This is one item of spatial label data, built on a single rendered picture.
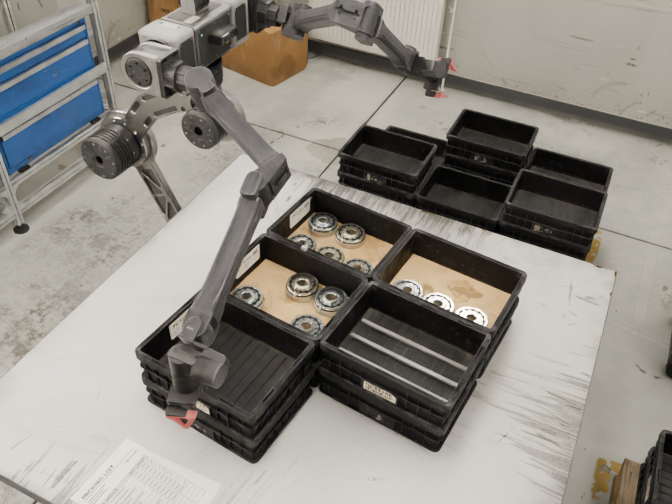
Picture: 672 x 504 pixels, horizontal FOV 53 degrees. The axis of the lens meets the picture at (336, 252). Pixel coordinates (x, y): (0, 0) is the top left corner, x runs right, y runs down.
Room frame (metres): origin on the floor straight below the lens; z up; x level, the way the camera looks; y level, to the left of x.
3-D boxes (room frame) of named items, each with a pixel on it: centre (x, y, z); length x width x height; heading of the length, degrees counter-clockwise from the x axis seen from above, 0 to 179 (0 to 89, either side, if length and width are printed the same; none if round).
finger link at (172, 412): (0.88, 0.32, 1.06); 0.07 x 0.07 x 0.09; 88
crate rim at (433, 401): (1.24, -0.21, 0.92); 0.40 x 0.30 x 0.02; 60
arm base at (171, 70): (1.70, 0.46, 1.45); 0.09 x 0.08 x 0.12; 156
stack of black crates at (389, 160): (2.71, -0.22, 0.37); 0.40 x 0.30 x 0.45; 66
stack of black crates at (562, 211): (2.39, -0.96, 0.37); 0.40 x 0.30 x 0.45; 66
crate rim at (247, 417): (1.17, 0.29, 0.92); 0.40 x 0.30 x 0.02; 60
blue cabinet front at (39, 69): (3.03, 1.51, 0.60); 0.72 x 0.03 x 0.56; 156
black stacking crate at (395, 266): (1.50, -0.36, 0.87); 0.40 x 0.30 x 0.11; 60
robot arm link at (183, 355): (0.91, 0.31, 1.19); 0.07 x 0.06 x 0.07; 68
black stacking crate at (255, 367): (1.17, 0.29, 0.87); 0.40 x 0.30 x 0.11; 60
